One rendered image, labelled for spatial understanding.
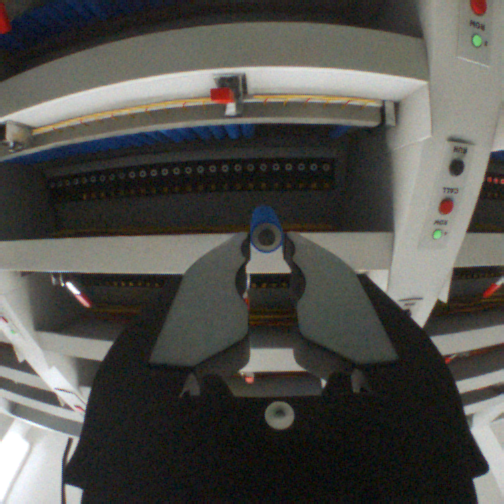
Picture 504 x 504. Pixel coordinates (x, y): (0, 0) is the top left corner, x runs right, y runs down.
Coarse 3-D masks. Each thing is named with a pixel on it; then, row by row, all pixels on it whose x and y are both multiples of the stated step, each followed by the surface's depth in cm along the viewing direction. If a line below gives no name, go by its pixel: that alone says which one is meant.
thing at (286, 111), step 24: (264, 96) 21; (288, 96) 21; (312, 96) 20; (72, 120) 21; (96, 120) 22; (120, 120) 23; (144, 120) 23; (168, 120) 23; (192, 120) 23; (216, 120) 23; (240, 120) 23; (264, 120) 23; (288, 120) 23; (312, 120) 23; (336, 120) 23; (360, 120) 22; (48, 144) 23
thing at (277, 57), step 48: (96, 48) 16; (144, 48) 16; (192, 48) 16; (240, 48) 16; (288, 48) 16; (336, 48) 16; (384, 48) 16; (0, 96) 17; (48, 96) 17; (96, 96) 19; (144, 96) 20; (192, 96) 22; (384, 96) 20; (384, 144) 25
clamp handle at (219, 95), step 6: (210, 90) 13; (216, 90) 13; (222, 90) 13; (228, 90) 13; (210, 96) 13; (216, 96) 13; (222, 96) 13; (228, 96) 13; (216, 102) 15; (222, 102) 15; (228, 102) 16; (234, 102) 19; (228, 108) 19; (234, 108) 19; (228, 114) 20
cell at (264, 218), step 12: (252, 216) 17; (264, 216) 13; (276, 216) 16; (252, 228) 12; (264, 228) 12; (276, 228) 12; (252, 240) 13; (264, 240) 12; (276, 240) 13; (264, 252) 13
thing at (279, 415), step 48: (336, 384) 5; (144, 432) 4; (192, 432) 4; (240, 432) 4; (288, 432) 4; (336, 432) 4; (384, 432) 4; (432, 432) 4; (96, 480) 3; (144, 480) 3; (192, 480) 3; (240, 480) 3; (288, 480) 3; (336, 480) 3; (384, 480) 3; (432, 480) 3
